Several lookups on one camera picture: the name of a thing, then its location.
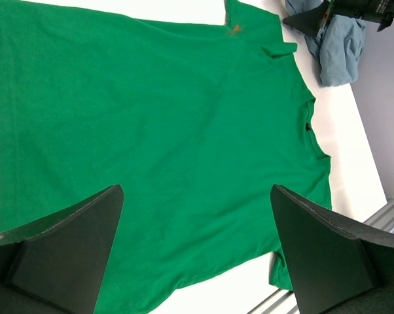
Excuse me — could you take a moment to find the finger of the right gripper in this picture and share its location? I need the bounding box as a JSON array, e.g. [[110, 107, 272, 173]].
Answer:
[[283, 1, 334, 36]]

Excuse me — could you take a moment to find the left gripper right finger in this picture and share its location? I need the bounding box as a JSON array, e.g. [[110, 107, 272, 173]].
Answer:
[[270, 184, 394, 313]]

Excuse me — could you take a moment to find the green t shirt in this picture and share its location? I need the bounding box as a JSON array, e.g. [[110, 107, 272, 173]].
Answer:
[[0, 1, 331, 313]]

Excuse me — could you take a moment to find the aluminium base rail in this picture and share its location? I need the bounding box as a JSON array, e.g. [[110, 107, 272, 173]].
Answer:
[[252, 192, 394, 313]]

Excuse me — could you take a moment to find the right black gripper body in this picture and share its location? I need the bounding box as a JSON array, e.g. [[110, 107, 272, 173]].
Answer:
[[331, 0, 394, 32]]

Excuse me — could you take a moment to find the blue grey t shirt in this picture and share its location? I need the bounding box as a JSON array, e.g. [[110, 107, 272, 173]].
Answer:
[[304, 13, 366, 87]]

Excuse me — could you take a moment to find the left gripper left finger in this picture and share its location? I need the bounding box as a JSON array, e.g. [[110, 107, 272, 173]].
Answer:
[[0, 185, 124, 313]]

